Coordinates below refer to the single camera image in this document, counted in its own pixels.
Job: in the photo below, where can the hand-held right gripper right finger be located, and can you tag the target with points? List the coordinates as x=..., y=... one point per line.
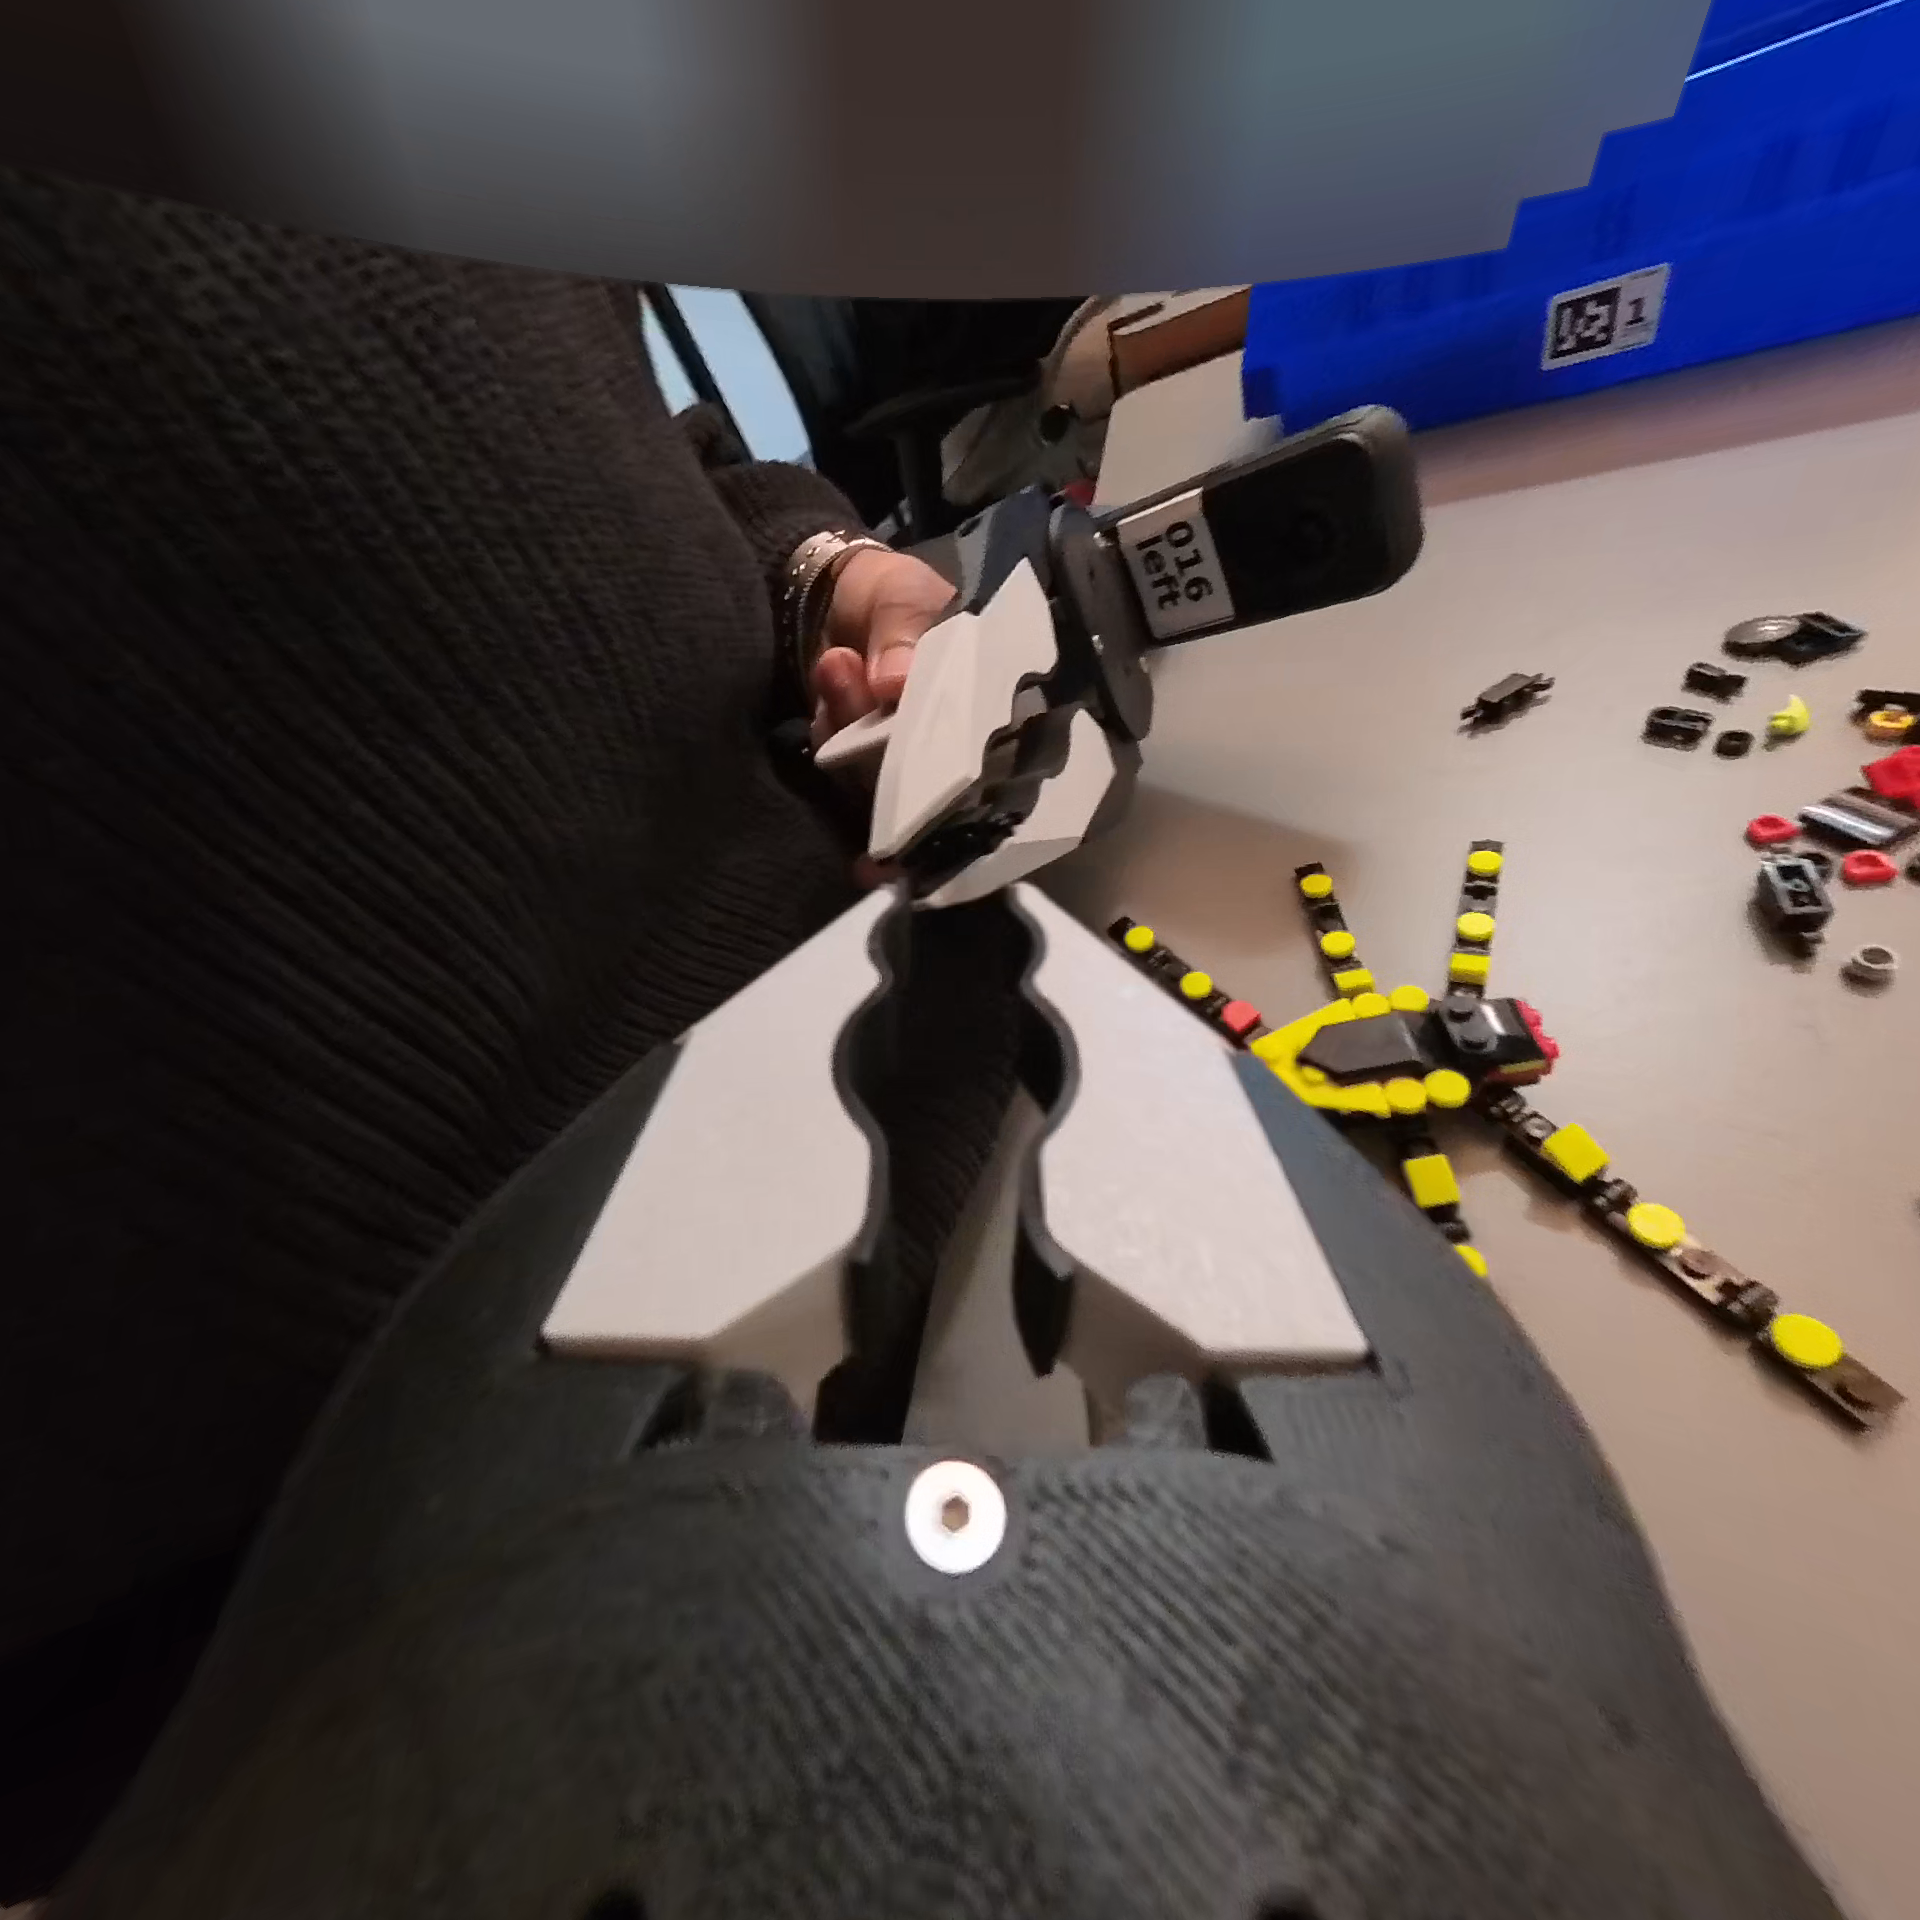
x=1184, y=1201

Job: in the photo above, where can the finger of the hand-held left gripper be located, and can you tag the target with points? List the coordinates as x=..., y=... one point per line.
x=1072, y=794
x=961, y=705

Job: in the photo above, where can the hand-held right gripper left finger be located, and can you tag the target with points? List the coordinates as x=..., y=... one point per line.
x=705, y=1201

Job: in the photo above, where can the black yellow lego spider model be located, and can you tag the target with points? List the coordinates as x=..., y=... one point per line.
x=1380, y=1051

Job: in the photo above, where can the black lego clip bar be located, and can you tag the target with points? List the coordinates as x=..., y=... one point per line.
x=1508, y=698

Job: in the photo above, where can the pile of loose lego pieces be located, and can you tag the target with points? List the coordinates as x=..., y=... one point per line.
x=1793, y=885

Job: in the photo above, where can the grey round lego stud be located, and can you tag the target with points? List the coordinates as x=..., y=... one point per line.
x=1870, y=962

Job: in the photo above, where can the person's left hand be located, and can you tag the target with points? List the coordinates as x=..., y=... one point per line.
x=878, y=631

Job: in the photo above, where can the blue plastic bin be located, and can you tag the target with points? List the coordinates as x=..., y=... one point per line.
x=1724, y=181

